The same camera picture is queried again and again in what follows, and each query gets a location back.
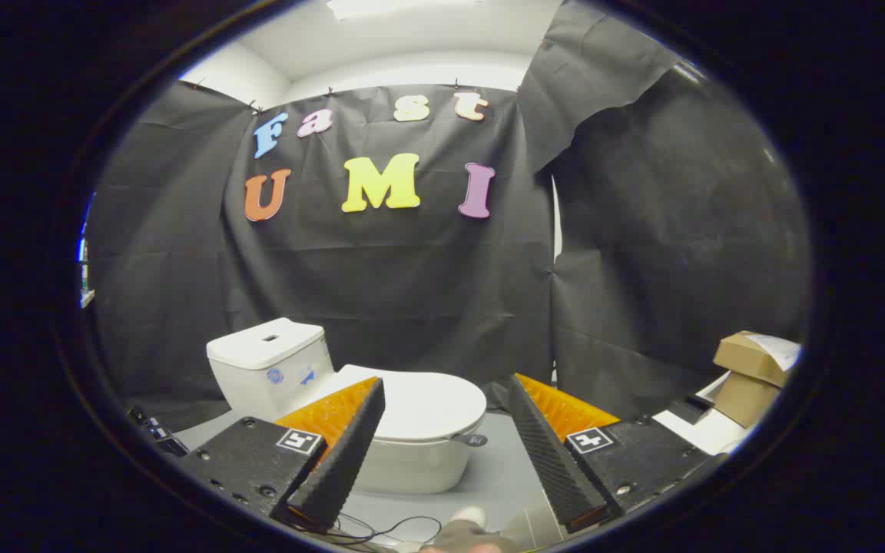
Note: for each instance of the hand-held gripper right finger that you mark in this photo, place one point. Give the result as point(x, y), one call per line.
point(558, 468)

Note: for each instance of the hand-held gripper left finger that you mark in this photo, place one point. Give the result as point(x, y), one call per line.
point(343, 461)

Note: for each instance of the white toilet lid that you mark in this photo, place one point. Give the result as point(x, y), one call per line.
point(427, 403)

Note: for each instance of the white ceramic toilet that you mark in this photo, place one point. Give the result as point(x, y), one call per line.
point(266, 376)

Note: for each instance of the person's white shoe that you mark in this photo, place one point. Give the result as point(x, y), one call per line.
point(471, 514)

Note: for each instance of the person's trouser leg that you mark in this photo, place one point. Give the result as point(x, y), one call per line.
point(469, 539)

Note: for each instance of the small black device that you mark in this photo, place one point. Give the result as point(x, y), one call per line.
point(690, 408)

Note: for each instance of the white side table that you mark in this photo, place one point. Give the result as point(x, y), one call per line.
point(707, 434)

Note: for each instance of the brown cardboard box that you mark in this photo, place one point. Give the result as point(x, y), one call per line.
point(742, 399)
point(746, 357)

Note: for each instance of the black backdrop cloth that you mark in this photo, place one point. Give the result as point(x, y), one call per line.
point(412, 269)

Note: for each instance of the white paper sheet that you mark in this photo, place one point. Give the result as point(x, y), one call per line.
point(779, 349)

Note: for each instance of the cluttered equipment shelf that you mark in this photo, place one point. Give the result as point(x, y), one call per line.
point(85, 261)

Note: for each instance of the ceiling light panel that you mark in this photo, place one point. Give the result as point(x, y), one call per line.
point(389, 6)

